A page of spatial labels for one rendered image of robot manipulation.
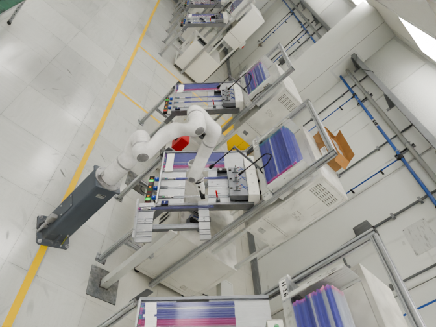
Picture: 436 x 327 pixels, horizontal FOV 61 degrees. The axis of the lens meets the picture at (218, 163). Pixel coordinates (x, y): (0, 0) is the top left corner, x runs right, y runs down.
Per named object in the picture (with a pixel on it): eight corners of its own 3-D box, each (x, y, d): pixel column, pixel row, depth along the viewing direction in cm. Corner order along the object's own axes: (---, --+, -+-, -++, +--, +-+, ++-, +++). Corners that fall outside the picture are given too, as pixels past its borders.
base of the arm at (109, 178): (95, 185, 236) (113, 169, 229) (94, 163, 248) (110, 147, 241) (121, 194, 249) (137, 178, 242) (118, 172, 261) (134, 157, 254)
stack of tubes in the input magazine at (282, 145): (266, 183, 261) (296, 161, 251) (258, 145, 303) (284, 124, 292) (278, 193, 267) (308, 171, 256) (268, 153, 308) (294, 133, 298)
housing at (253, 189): (248, 209, 273) (248, 194, 265) (242, 169, 313) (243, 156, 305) (259, 209, 273) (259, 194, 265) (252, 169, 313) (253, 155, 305)
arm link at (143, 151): (137, 150, 243) (139, 168, 232) (127, 139, 234) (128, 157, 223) (205, 117, 235) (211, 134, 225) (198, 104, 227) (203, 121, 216)
